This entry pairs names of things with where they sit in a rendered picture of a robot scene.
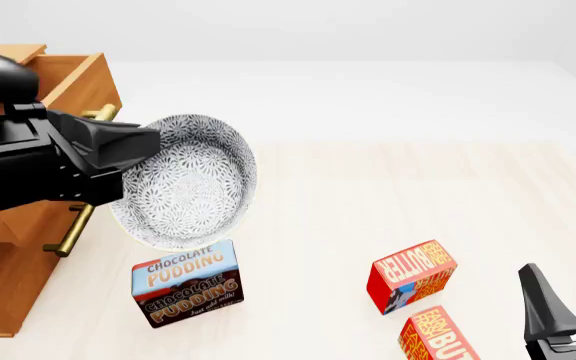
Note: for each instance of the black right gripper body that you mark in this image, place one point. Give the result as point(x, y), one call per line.
point(568, 350)

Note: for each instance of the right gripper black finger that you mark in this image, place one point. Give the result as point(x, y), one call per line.
point(548, 311)

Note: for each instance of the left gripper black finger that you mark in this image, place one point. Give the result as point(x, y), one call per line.
point(108, 144)

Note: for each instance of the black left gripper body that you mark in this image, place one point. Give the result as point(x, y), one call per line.
point(13, 168)

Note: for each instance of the patterned black and white bowl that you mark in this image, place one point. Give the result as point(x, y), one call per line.
point(193, 187)

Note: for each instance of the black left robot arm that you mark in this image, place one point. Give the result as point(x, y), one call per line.
point(3, 77)

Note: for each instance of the open wooden drawer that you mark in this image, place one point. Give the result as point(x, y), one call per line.
point(80, 84)

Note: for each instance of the wooden cabinet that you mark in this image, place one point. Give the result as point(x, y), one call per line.
point(3, 285)

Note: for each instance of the red butter box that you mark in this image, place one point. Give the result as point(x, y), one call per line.
point(408, 277)
point(435, 337)

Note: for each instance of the chocolate pudding box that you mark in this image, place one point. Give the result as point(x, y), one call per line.
point(188, 288)

